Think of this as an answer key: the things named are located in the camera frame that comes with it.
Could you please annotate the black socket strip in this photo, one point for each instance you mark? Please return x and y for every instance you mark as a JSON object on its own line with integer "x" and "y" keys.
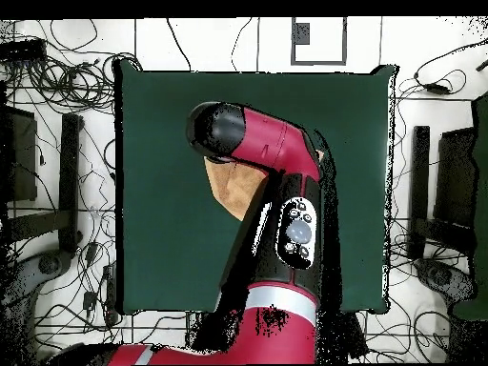
{"x": 109, "y": 289}

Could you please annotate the grey square floor frame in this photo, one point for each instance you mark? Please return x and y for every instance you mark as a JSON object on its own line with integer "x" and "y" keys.
{"x": 318, "y": 63}

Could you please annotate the small black plug adapter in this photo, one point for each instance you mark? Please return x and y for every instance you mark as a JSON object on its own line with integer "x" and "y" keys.
{"x": 89, "y": 300}

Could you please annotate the dark grey chair base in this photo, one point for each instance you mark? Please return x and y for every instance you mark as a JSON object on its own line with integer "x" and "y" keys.
{"x": 49, "y": 265}
{"x": 442, "y": 276}

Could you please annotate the black stand bar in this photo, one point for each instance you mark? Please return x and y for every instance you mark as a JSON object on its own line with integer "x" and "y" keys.
{"x": 69, "y": 171}
{"x": 419, "y": 190}

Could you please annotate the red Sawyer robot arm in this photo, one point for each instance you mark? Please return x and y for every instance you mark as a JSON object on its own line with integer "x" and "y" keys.
{"x": 274, "y": 141}

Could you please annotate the green cloth sheet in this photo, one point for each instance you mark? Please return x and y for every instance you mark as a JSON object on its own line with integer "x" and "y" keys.
{"x": 481, "y": 190}

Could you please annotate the tan terry towel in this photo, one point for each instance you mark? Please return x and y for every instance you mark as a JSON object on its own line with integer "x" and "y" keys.
{"x": 232, "y": 190}

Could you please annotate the dark green table cloth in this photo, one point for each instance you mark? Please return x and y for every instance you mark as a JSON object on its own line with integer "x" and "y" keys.
{"x": 171, "y": 228}

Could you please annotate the black power strip box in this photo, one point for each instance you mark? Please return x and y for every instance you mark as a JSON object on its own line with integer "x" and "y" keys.
{"x": 23, "y": 49}

